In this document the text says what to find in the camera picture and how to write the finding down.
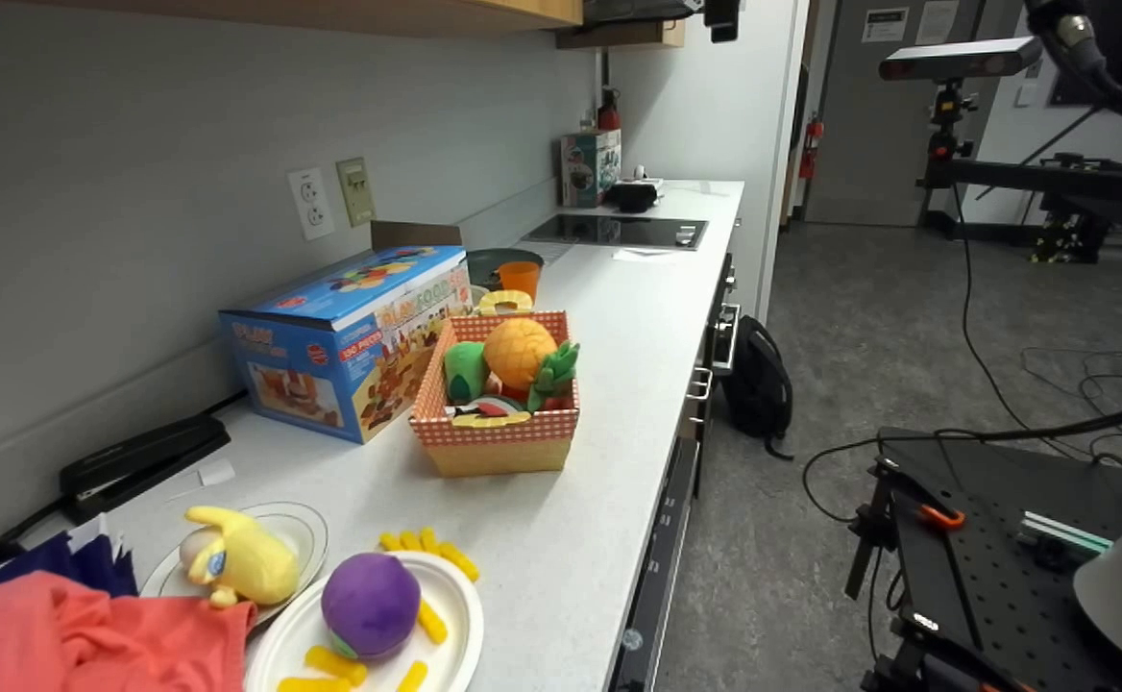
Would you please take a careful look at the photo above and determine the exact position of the white round plate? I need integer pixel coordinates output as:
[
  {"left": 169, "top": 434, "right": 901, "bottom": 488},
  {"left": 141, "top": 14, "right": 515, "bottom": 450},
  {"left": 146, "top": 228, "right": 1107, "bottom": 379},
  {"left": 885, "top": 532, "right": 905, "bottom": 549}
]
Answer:
[{"left": 244, "top": 549, "right": 487, "bottom": 692}]

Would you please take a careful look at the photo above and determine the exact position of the yellow plush ring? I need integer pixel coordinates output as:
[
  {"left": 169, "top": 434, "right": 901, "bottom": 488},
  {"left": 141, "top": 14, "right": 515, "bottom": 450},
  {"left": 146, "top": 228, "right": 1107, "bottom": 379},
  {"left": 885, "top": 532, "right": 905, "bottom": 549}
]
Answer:
[{"left": 474, "top": 288, "right": 537, "bottom": 324}]

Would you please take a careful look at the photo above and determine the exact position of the beige wall switch plate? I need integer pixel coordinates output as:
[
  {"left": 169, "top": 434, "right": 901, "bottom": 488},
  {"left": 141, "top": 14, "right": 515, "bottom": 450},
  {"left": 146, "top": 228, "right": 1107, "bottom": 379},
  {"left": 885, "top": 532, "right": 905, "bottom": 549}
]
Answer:
[{"left": 333, "top": 154, "right": 382, "bottom": 231}]

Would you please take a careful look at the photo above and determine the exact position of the black cooktop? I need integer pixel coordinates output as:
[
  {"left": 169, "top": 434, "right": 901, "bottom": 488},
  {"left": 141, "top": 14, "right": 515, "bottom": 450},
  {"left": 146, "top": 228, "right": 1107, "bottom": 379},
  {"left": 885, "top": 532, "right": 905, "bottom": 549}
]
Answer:
[{"left": 520, "top": 210, "right": 710, "bottom": 255}]

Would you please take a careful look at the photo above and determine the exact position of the green plush toy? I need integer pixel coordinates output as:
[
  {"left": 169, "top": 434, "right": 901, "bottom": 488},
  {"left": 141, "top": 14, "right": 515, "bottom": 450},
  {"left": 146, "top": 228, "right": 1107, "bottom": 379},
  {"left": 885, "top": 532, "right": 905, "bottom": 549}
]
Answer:
[{"left": 442, "top": 337, "right": 497, "bottom": 406}]

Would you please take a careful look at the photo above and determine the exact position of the orange plastic cup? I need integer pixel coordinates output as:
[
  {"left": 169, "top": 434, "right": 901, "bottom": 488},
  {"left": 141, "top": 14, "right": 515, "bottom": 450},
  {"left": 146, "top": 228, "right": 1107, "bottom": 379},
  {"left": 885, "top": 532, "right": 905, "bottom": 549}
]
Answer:
[{"left": 497, "top": 259, "right": 546, "bottom": 305}]

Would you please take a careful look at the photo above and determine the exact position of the pink cloth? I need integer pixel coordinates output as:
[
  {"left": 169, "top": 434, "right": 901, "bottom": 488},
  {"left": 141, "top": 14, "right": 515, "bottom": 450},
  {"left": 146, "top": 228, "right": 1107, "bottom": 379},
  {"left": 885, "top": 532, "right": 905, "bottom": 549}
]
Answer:
[{"left": 0, "top": 569, "right": 258, "bottom": 692}]

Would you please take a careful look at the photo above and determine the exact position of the blue toy food box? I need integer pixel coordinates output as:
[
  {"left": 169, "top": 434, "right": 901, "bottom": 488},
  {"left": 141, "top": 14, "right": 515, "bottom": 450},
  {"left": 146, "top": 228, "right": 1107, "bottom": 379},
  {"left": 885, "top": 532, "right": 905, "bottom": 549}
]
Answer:
[{"left": 217, "top": 242, "right": 477, "bottom": 446}]

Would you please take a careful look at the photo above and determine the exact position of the round shallow bowl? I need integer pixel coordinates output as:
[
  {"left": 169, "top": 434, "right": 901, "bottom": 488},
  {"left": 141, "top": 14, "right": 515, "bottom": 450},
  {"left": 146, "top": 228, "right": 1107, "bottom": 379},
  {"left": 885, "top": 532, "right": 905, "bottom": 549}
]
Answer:
[{"left": 467, "top": 247, "right": 546, "bottom": 292}]

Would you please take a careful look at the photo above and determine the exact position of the black pot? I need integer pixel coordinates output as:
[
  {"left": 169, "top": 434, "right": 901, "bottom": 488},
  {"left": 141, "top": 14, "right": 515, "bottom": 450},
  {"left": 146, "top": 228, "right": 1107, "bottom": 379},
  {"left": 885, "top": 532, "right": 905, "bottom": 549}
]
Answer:
[{"left": 600, "top": 176, "right": 665, "bottom": 217}]

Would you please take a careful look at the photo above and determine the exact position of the stereo camera bar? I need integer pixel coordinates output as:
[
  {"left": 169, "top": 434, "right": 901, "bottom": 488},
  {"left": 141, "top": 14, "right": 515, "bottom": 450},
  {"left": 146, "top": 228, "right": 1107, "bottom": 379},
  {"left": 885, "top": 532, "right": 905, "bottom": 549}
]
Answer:
[{"left": 876, "top": 35, "right": 1044, "bottom": 86}]

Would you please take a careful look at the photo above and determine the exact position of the black backpack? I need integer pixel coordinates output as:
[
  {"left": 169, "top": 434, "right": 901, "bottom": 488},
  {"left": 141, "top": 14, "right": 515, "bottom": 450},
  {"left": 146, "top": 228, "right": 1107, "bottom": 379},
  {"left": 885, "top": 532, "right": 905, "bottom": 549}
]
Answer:
[{"left": 724, "top": 311, "right": 800, "bottom": 467}]

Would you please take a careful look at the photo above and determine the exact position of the red checkered basket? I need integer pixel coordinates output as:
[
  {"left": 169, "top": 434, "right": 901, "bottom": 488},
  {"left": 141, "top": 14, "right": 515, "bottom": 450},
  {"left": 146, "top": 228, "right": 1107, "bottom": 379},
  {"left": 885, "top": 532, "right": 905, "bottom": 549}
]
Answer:
[{"left": 406, "top": 309, "right": 583, "bottom": 481}]

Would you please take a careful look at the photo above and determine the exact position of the light green tube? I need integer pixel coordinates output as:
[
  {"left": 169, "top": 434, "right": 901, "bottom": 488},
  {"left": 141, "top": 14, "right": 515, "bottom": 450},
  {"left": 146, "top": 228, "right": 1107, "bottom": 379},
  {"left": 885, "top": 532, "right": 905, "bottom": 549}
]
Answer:
[{"left": 1017, "top": 509, "right": 1119, "bottom": 556}]

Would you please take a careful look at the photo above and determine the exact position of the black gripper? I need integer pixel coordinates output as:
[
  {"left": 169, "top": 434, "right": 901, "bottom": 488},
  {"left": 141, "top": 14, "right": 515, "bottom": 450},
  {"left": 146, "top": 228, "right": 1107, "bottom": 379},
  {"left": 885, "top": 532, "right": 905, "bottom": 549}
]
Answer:
[{"left": 698, "top": 0, "right": 747, "bottom": 47}]

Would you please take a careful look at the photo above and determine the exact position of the purple plush ball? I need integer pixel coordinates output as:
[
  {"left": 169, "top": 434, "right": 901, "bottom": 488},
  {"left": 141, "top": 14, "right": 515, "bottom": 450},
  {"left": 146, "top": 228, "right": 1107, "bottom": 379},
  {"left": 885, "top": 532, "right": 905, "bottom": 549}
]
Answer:
[{"left": 321, "top": 549, "right": 427, "bottom": 670}]

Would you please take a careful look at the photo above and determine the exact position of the black stapler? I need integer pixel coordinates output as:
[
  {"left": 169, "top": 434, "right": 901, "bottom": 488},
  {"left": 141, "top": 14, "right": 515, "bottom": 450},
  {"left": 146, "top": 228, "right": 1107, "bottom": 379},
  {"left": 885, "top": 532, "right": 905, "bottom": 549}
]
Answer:
[{"left": 58, "top": 413, "right": 236, "bottom": 527}]

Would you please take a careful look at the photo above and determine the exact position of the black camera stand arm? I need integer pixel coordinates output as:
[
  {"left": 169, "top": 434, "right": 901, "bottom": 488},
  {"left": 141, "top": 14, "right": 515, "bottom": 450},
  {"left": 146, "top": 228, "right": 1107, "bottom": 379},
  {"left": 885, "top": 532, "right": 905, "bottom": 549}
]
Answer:
[{"left": 915, "top": 76, "right": 1122, "bottom": 259}]

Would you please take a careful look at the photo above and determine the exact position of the yellow plush toy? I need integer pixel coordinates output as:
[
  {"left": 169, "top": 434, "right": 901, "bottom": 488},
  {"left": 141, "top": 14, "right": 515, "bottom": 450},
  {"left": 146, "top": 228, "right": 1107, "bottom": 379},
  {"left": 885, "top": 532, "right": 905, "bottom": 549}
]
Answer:
[{"left": 176, "top": 505, "right": 309, "bottom": 614}]

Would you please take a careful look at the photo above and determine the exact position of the black clamp orange handle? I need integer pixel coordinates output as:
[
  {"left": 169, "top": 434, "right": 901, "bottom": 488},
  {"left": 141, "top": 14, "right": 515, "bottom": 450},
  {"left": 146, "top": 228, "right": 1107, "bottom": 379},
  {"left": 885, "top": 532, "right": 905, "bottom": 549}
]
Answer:
[{"left": 843, "top": 454, "right": 971, "bottom": 605}]

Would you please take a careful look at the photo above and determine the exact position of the wooden wall cabinet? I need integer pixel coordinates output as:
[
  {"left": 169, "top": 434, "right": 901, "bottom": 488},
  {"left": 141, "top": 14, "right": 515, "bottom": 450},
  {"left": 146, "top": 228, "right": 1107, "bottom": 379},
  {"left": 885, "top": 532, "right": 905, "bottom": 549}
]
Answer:
[
  {"left": 552, "top": 14, "right": 691, "bottom": 53},
  {"left": 20, "top": 0, "right": 588, "bottom": 42}
]

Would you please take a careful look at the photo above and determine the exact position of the white wall outlet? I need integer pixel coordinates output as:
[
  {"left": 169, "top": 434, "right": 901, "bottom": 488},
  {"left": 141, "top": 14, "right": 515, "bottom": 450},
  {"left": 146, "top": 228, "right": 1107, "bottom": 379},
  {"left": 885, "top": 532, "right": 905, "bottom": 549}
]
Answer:
[{"left": 285, "top": 167, "right": 338, "bottom": 247}]

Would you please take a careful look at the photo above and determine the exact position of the red white plush slice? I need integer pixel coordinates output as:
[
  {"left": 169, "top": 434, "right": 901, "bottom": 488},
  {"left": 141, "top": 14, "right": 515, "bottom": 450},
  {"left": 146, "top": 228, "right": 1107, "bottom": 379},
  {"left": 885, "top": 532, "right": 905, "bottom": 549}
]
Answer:
[{"left": 451, "top": 391, "right": 534, "bottom": 427}]

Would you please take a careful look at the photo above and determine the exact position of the orange pineapple plush toy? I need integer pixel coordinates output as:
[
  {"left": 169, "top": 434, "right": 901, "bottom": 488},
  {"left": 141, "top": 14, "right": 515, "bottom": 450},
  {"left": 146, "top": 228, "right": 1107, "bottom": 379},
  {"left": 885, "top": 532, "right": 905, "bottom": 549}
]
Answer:
[{"left": 479, "top": 314, "right": 583, "bottom": 415}]

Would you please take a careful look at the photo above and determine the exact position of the thin black cable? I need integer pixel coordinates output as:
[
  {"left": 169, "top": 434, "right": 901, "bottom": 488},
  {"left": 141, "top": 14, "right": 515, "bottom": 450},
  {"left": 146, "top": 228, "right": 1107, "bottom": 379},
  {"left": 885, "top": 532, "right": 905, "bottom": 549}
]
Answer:
[{"left": 955, "top": 187, "right": 1075, "bottom": 446}]

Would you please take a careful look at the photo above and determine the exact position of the white door sign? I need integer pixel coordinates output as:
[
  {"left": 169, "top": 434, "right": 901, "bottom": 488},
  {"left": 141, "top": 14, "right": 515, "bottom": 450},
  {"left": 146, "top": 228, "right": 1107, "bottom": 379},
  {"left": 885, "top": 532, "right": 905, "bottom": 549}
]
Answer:
[{"left": 862, "top": 5, "right": 915, "bottom": 51}]

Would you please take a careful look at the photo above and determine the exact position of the small red wall extinguisher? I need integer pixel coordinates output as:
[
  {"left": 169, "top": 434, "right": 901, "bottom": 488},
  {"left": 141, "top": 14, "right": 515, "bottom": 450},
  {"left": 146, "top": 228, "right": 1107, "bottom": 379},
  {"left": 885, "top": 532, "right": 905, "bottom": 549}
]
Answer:
[{"left": 800, "top": 117, "right": 833, "bottom": 187}]

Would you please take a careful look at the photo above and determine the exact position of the dark blue cloth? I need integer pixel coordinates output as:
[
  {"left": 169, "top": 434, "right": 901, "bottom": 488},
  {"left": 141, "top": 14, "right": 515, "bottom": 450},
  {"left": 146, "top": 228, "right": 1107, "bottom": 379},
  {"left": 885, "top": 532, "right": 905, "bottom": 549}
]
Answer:
[{"left": 0, "top": 532, "right": 141, "bottom": 599}]

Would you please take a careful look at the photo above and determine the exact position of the black robot table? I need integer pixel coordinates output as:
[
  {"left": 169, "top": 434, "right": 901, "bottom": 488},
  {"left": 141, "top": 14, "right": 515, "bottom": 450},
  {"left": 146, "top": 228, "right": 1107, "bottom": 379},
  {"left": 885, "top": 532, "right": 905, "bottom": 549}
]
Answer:
[{"left": 866, "top": 427, "right": 1122, "bottom": 692}]

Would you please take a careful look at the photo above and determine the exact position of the clear round plate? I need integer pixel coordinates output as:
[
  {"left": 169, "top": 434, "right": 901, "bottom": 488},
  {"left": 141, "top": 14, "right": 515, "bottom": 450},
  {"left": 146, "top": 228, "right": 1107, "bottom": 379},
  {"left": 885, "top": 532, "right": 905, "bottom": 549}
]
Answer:
[{"left": 137, "top": 500, "right": 333, "bottom": 634}]

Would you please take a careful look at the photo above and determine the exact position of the black floor cable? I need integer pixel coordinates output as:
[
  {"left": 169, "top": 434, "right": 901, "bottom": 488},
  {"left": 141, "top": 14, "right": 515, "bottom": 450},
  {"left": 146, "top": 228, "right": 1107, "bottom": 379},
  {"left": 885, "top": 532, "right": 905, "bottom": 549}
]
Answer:
[{"left": 800, "top": 379, "right": 1122, "bottom": 527}]

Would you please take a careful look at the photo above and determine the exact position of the patterned carton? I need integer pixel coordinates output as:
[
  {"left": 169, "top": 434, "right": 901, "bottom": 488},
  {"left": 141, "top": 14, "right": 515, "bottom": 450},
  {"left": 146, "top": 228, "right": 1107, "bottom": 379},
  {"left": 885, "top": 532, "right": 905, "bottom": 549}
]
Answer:
[{"left": 552, "top": 126, "right": 604, "bottom": 210}]

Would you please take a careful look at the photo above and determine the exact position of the thick black robot hose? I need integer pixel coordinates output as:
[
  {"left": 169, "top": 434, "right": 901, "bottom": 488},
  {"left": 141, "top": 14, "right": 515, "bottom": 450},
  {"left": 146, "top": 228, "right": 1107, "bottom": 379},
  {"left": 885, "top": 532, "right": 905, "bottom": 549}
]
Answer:
[{"left": 1017, "top": 0, "right": 1122, "bottom": 130}]

